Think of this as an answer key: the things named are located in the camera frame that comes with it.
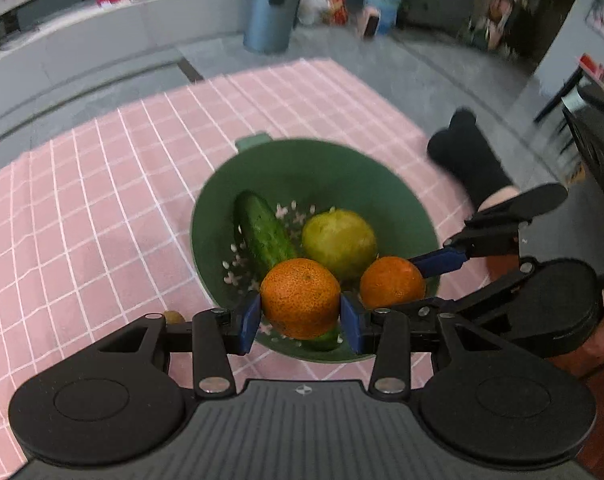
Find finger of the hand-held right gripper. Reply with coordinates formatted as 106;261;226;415
408;183;569;277
404;257;541;332

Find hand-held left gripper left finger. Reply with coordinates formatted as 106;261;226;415
96;292;263;397

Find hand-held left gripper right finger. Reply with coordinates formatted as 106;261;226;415
340;293;509;397

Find small orange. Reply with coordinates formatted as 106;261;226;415
359;256;427;310

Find large orange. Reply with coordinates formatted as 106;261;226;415
260;258;343;341

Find green plastic bowl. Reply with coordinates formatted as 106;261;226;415
190;132;441;365

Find small green fruit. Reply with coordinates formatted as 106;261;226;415
302;325;341;352

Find yellow green round fruit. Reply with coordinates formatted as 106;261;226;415
302;209;379;281

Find green cucumber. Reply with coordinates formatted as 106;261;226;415
233;190;299;274

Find person's black sock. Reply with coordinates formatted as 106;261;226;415
427;108;515;211

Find pink checked cloth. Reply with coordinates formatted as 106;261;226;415
0;57;495;480

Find small pink white heater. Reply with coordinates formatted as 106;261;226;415
358;7;381;39

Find dark grey sideboard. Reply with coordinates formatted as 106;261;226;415
399;0;538;61

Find blue water bottle with pump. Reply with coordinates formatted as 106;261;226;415
364;0;401;36

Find white plastic bag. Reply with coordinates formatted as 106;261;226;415
298;0;331;26

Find blue grey trash bin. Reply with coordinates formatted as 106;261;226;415
243;0;301;55

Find grey marble media cabinet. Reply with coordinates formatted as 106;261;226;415
0;0;255;111

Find wall picture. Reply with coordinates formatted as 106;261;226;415
584;0;604;41

